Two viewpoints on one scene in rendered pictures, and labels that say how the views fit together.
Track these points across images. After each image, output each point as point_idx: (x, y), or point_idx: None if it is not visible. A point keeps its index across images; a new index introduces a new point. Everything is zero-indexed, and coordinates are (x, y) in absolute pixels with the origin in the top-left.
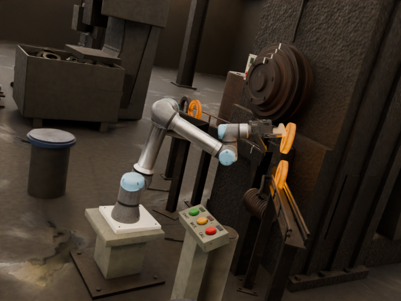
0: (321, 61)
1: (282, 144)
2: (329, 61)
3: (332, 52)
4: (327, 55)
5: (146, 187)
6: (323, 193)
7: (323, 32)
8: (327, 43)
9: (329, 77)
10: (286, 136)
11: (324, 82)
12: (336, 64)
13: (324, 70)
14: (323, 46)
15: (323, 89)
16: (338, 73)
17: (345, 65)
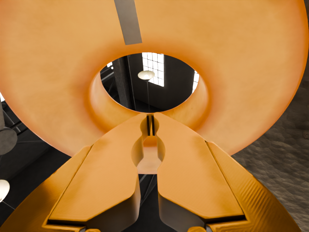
0: (302, 188)
1: (112, 46)
2: (278, 178)
3: (270, 187)
4: (284, 188)
5: None
6: None
7: (298, 221)
8: (283, 202)
9: (274, 154)
10: (92, 127)
11: (293, 151)
12: (256, 166)
13: (294, 170)
14: (296, 204)
15: (298, 139)
16: (249, 153)
17: (233, 157)
